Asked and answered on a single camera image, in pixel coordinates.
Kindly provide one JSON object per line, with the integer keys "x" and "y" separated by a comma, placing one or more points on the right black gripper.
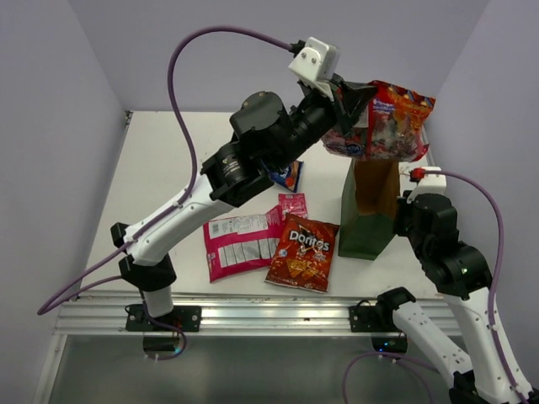
{"x": 402, "y": 206}

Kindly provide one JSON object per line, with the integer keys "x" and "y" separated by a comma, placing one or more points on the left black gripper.
{"x": 351, "y": 98}

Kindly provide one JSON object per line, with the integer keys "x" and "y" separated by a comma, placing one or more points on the red snack mix bag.
{"x": 390, "y": 128}

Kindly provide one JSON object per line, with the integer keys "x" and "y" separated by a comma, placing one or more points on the green paper bag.
{"x": 368, "y": 208}

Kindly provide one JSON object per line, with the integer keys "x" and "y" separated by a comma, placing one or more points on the large pink snack bag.
{"x": 242, "y": 243}

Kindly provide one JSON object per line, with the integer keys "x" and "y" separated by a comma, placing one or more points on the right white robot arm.
{"x": 486, "y": 370}

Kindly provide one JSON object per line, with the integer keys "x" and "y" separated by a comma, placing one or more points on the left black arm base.
{"x": 185, "y": 318}

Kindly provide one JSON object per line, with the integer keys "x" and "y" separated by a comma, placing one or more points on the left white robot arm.
{"x": 266, "y": 137}

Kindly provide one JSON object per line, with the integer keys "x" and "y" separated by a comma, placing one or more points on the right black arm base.
{"x": 377, "y": 318}

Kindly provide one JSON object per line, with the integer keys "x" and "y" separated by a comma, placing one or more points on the blue chips bag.
{"x": 289, "y": 177}

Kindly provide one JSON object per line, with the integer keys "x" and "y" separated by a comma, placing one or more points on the red Doritos bag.
{"x": 304, "y": 254}

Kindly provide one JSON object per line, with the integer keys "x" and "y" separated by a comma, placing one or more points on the small pink candy packet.
{"x": 293, "y": 204}

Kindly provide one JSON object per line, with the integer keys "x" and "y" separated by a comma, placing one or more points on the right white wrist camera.
{"x": 428, "y": 180}

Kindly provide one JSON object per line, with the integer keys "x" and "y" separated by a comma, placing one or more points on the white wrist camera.
{"x": 315, "y": 64}
{"x": 428, "y": 180}

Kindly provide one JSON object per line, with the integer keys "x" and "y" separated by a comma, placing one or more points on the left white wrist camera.
{"x": 315, "y": 64}

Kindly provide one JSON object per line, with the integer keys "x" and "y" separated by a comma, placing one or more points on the aluminium front rail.
{"x": 103, "y": 313}

